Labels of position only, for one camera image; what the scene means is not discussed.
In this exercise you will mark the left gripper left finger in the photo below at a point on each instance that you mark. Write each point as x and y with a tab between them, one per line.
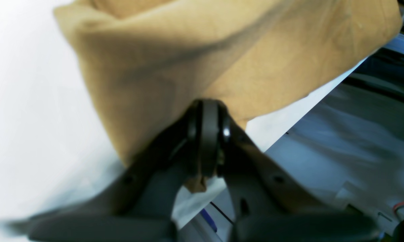
137	206

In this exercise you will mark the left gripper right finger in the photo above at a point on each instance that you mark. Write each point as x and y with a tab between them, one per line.
270	205

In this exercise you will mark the brown T-shirt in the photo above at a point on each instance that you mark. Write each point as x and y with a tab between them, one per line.
145	61

